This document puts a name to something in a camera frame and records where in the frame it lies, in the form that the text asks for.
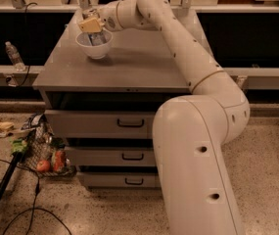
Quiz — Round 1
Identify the green snack packet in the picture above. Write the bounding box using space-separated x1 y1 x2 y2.
11 138 28 155

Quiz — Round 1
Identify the blue white chip bag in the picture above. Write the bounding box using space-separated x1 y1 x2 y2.
21 114 44 130

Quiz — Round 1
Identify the bottom grey drawer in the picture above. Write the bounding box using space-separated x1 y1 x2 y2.
76 172 161 188

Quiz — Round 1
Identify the black floor cable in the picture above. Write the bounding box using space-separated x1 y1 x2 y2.
0 141 73 235

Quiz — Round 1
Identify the top grey drawer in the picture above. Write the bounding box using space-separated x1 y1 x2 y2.
45 110 155 139

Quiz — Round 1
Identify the black metal stand leg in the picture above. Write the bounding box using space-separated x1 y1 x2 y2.
0 151 25 234

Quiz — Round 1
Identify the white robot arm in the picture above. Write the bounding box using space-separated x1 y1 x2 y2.
78 0 250 235

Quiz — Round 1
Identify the wire mesh basket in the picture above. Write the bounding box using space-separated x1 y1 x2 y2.
23 122 76 177

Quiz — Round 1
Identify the middle grey drawer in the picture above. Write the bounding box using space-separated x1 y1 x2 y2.
65 147 156 166

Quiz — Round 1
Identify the clear plastic water bottle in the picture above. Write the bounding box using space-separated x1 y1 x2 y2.
5 41 25 71

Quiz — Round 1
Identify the grey drawer cabinet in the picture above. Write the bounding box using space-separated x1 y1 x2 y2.
32 7 211 191

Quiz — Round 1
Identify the white bowl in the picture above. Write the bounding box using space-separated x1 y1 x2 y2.
75 30 113 60

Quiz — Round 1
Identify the grey drawer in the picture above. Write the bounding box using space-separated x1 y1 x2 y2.
65 147 156 166
76 172 161 188
45 110 155 139

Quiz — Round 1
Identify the redbull can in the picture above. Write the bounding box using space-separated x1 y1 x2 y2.
81 9 108 47

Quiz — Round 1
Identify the red apple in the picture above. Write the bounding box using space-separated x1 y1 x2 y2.
36 160 50 172

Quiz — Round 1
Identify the red orange snack bag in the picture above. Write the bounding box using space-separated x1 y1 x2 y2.
51 150 66 172

